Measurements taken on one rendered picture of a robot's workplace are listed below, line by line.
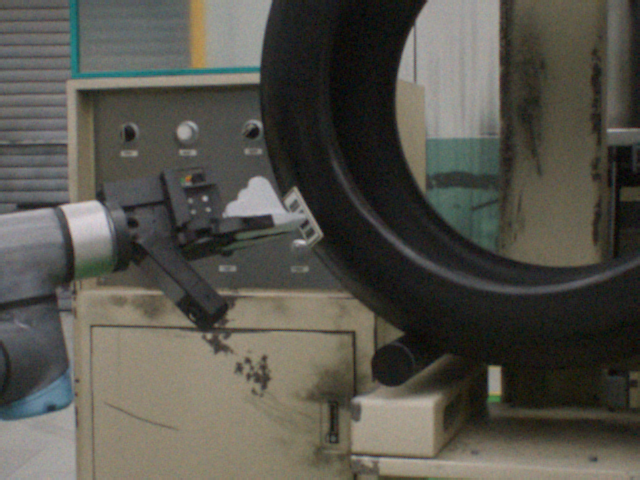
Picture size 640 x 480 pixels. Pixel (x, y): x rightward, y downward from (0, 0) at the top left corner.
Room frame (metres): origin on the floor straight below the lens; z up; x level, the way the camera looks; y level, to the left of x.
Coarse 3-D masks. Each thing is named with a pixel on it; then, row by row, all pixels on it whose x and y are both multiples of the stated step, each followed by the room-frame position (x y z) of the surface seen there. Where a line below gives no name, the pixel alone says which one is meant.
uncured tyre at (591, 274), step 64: (320, 0) 1.32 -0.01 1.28; (384, 0) 1.59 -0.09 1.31; (320, 64) 1.31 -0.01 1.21; (384, 64) 1.59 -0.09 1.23; (320, 128) 1.32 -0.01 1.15; (384, 128) 1.59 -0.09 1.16; (320, 192) 1.32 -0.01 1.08; (384, 192) 1.59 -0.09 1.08; (320, 256) 1.36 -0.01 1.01; (384, 256) 1.30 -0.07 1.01; (448, 256) 1.56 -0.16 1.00; (384, 320) 1.37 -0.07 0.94; (448, 320) 1.28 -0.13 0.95; (512, 320) 1.26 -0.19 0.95; (576, 320) 1.24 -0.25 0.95
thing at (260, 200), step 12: (252, 180) 1.31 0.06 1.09; (264, 180) 1.32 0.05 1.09; (252, 192) 1.31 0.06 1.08; (264, 192) 1.31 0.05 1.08; (240, 204) 1.30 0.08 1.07; (252, 204) 1.30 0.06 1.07; (264, 204) 1.31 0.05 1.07; (276, 204) 1.31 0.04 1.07; (228, 216) 1.29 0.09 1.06; (276, 216) 1.30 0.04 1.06; (288, 216) 1.31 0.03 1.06; (300, 216) 1.33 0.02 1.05; (276, 228) 1.30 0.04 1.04; (288, 228) 1.32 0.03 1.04
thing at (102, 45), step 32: (96, 0) 2.23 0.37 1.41; (128, 0) 2.21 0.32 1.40; (160, 0) 2.19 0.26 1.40; (192, 0) 2.17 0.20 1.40; (224, 0) 2.16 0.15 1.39; (256, 0) 2.14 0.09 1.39; (96, 32) 2.23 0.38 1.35; (128, 32) 2.21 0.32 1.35; (160, 32) 2.19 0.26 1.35; (192, 32) 2.17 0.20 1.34; (224, 32) 2.16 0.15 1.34; (256, 32) 2.14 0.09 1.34; (96, 64) 2.23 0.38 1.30; (128, 64) 2.21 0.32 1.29; (160, 64) 2.19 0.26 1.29; (192, 64) 2.17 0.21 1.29; (224, 64) 2.16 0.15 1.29; (256, 64) 2.14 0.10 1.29
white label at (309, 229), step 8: (296, 192) 1.33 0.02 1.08; (288, 200) 1.36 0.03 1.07; (296, 200) 1.34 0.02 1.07; (288, 208) 1.36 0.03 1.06; (296, 208) 1.35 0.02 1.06; (304, 208) 1.33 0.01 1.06; (312, 216) 1.33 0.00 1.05; (304, 224) 1.35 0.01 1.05; (312, 224) 1.33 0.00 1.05; (304, 232) 1.35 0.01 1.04; (312, 232) 1.34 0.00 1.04; (320, 232) 1.33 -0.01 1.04; (304, 240) 1.36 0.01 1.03; (312, 240) 1.35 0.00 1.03
